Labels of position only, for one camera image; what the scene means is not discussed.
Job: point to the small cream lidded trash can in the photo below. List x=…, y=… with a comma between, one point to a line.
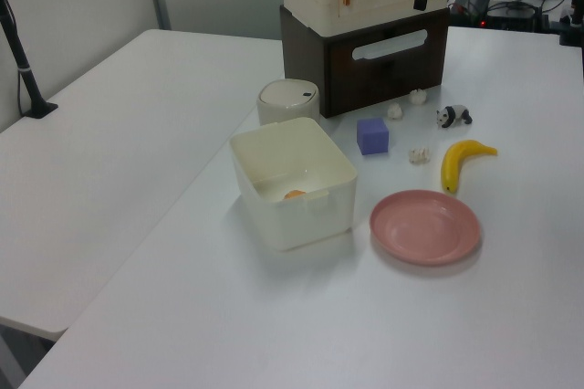
x=287, y=99

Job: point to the yellow toy banana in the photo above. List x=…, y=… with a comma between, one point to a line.
x=451, y=165

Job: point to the black clamp mount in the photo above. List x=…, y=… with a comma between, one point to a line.
x=572, y=30

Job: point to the toasted bread piece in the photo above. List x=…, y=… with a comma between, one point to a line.
x=294, y=194

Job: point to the black camera stand pole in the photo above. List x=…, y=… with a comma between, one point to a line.
x=23, y=65

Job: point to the pink plate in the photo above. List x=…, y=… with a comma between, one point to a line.
x=424, y=227

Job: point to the dark brown drawer cabinet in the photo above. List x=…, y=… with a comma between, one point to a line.
x=347, y=83

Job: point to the cream open plastic bin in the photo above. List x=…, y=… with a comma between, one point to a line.
x=301, y=224

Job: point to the black electronics box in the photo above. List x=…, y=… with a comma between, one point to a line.
x=511, y=17

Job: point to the panda figurine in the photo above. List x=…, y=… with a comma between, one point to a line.
x=454, y=115

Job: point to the purple cube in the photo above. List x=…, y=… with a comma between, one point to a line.
x=373, y=138

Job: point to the crumpled white paper ball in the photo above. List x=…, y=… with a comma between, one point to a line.
x=417, y=97
x=395, y=111
x=420, y=155

